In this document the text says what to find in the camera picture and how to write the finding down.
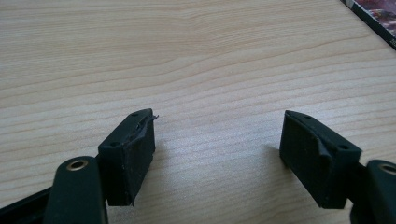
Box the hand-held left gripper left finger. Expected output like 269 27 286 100
97 107 159 207

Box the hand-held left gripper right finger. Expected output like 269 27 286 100
278 109 362 210

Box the glossy magazine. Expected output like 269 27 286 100
340 0 396 50

